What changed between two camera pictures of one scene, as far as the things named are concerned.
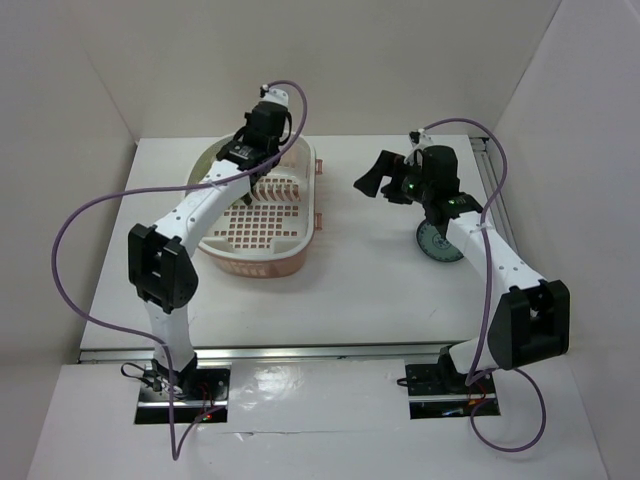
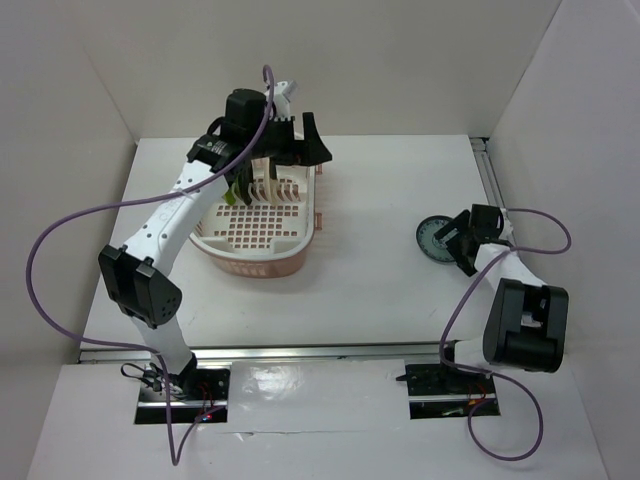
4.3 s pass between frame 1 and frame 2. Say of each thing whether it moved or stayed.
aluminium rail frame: stayed
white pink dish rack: stayed
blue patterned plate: stayed
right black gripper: moved
